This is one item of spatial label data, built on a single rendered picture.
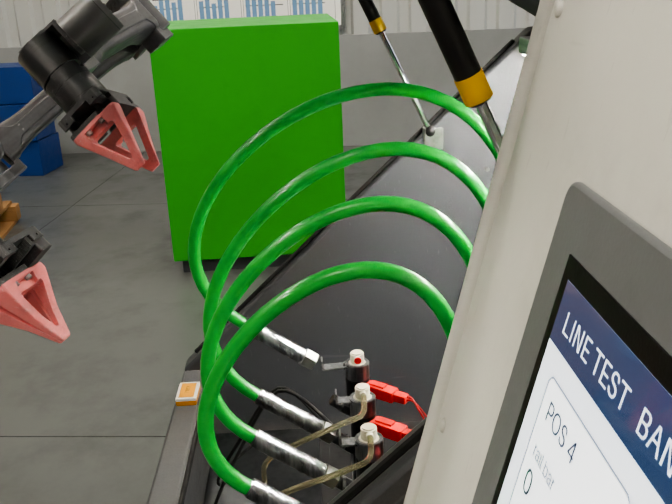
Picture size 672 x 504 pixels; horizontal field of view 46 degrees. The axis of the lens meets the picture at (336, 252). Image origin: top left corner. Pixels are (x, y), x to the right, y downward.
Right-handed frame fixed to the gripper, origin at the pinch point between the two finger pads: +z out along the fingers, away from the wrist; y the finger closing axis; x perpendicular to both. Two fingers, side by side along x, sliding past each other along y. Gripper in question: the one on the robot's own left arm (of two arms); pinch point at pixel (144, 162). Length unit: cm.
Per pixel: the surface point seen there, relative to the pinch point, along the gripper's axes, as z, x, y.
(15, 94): -271, 181, 526
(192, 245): 13.3, -0.5, -10.7
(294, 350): 29.3, 0.6, -5.8
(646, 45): 29, -34, -61
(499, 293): 34, -23, -50
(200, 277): 16.2, 1.6, -9.7
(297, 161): -36, 24, 321
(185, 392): 23.3, 23.5, 16.4
